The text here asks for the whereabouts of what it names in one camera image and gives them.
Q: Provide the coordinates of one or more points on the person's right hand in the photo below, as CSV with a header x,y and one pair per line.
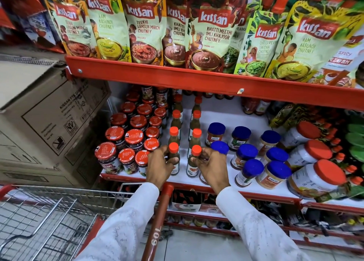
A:
x,y
214,172

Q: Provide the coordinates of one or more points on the person's left hand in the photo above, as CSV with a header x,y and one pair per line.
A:
x,y
157,169

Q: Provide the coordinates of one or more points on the person's right thumb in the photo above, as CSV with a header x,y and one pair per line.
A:
x,y
196,160

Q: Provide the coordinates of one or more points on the person's left thumb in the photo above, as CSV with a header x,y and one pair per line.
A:
x,y
173,160

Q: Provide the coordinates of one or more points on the green sauce bottle orange cap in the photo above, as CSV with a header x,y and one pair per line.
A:
x,y
195,151
174,148

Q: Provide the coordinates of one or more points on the person's left forearm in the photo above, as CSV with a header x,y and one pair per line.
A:
x,y
125,226

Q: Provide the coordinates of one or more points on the person's right forearm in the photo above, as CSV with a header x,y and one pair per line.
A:
x,y
256,229

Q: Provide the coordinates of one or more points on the rows of orange-capped bottles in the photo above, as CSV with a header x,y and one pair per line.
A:
x,y
195,124

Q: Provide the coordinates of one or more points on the white shelf with red edge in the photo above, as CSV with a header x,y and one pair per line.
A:
x,y
227,184

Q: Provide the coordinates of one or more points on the black carton with red print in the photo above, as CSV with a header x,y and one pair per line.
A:
x,y
186,201

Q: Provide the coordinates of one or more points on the group of red-lid pickle jars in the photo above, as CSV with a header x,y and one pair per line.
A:
x,y
133,137

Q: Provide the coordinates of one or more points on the group of blue-lid spread jars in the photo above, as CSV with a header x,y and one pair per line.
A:
x,y
250,155

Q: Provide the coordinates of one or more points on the row of small jars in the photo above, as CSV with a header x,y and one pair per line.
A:
x,y
196,221

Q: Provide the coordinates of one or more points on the red sauce bottle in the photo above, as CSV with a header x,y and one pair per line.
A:
x,y
250,105
262,107

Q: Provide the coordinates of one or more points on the red metal shelf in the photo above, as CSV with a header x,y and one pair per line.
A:
x,y
216,83

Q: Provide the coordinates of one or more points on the dark leaf-print pouches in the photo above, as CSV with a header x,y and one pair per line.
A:
x,y
284,115

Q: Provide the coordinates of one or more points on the large white jar red lid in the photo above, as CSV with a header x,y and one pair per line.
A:
x,y
301,134
310,154
318,178

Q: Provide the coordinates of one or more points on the pile of dark packets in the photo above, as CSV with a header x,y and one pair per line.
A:
x,y
307,215

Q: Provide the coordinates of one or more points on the brown cardboard box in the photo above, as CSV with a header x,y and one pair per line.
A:
x,y
48,121

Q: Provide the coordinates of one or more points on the row of yellow chutney pouches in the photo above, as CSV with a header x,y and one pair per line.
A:
x,y
199,27

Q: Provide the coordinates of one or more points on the row of small orange-capped bottles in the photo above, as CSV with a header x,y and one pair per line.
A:
x,y
341,155

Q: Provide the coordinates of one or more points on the stack of green packets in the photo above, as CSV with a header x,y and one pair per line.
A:
x,y
357,139

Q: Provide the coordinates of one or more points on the white and red spicy pouch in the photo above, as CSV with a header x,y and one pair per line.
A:
x,y
341,67

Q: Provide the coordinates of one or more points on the stack of red snack packets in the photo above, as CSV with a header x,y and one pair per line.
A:
x,y
28,21

